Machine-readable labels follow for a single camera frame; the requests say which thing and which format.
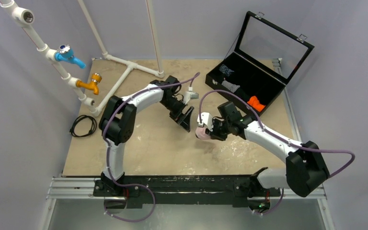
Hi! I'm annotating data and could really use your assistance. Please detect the white PVC pipe frame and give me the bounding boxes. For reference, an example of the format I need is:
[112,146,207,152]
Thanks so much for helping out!
[0,0,164,116]

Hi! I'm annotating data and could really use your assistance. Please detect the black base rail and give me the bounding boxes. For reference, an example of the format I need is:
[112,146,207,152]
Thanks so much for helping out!
[93,174,281,210]

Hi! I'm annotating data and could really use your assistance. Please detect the orange faucet tap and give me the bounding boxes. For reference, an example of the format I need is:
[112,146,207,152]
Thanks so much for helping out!
[75,73,102,95]

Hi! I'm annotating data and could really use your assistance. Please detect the pink underwear navy trim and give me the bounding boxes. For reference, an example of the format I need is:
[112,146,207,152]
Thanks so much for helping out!
[195,127,211,140]

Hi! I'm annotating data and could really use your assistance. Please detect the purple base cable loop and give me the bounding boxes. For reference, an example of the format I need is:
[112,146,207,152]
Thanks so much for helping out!
[103,184,157,223]

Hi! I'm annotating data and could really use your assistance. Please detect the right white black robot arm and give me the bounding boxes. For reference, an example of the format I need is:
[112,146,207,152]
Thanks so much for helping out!
[197,102,330,197]

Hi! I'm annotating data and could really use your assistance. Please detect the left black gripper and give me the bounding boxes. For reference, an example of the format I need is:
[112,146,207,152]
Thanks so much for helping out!
[161,97,194,132]

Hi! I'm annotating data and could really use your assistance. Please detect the coiled black cable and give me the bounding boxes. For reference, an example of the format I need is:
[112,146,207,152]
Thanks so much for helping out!
[69,115,98,138]

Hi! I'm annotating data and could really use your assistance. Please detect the grey striped rolled sock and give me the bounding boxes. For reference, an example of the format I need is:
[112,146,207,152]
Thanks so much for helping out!
[221,80,240,93]

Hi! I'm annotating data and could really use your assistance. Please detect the dark patterned rolled sock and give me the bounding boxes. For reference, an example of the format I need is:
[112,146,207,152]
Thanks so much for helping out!
[219,64,234,76]

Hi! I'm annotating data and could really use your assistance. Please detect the orange rolled cloth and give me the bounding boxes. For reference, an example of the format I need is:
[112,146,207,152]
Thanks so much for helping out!
[247,96,265,112]

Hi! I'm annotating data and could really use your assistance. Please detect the aluminium frame rails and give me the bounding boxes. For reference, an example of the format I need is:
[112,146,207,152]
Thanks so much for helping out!
[48,76,331,218]

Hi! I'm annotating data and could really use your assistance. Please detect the black box with glass lid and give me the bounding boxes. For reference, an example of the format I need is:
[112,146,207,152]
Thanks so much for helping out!
[205,11,314,115]

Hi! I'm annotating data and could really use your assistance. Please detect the blue faucet tap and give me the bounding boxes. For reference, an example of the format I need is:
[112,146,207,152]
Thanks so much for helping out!
[54,44,86,69]

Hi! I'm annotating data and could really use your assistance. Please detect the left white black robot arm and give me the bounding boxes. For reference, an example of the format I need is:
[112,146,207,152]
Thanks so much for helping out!
[100,76,199,196]

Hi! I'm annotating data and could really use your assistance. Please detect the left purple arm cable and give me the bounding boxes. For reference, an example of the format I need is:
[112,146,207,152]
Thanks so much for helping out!
[102,72,201,191]

